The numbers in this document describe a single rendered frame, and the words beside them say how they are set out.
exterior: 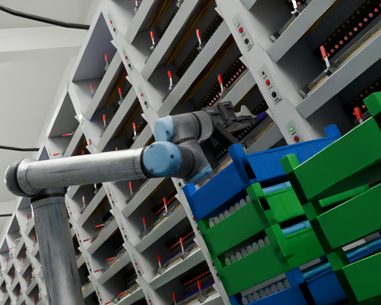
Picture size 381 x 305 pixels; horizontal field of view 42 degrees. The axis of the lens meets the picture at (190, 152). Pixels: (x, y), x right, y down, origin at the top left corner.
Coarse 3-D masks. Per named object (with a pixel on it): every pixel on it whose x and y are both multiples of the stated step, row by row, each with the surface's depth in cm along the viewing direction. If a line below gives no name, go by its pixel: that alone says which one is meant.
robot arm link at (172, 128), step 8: (160, 120) 146; (168, 120) 145; (176, 120) 146; (184, 120) 147; (192, 120) 149; (160, 128) 146; (168, 128) 143; (176, 128) 145; (184, 128) 146; (192, 128) 148; (200, 128) 150; (160, 136) 147; (168, 136) 143; (176, 136) 144; (184, 136) 144; (192, 136) 146; (200, 136) 151
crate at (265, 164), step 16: (336, 128) 108; (240, 144) 91; (304, 144) 100; (320, 144) 102; (240, 160) 90; (256, 160) 92; (272, 160) 94; (304, 160) 98; (224, 176) 94; (240, 176) 90; (256, 176) 90; (272, 176) 92; (192, 192) 104; (208, 192) 98; (224, 192) 94; (240, 192) 92; (192, 208) 104; (208, 208) 99; (224, 208) 101
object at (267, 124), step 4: (272, 120) 161; (264, 124) 164; (268, 124) 163; (260, 128) 167; (264, 128) 165; (256, 132) 168; (260, 132) 167; (252, 136) 171; (256, 136) 168; (244, 148) 176; (224, 160) 186; (228, 160) 185; (220, 164) 189; (224, 164) 186; (216, 168) 192; (220, 168) 189; (204, 180) 200
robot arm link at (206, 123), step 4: (192, 112) 153; (196, 112) 153; (200, 112) 153; (204, 112) 154; (200, 116) 151; (204, 116) 152; (208, 116) 153; (200, 120) 150; (204, 120) 151; (208, 120) 152; (204, 124) 151; (208, 124) 152; (204, 128) 151; (208, 128) 152; (204, 132) 151; (208, 132) 152; (204, 136) 153; (208, 136) 154
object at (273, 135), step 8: (264, 120) 182; (256, 128) 187; (272, 128) 155; (248, 136) 192; (264, 136) 159; (272, 136) 157; (280, 136) 155; (256, 144) 163; (264, 144) 161; (272, 144) 159; (248, 152) 168; (200, 184) 203
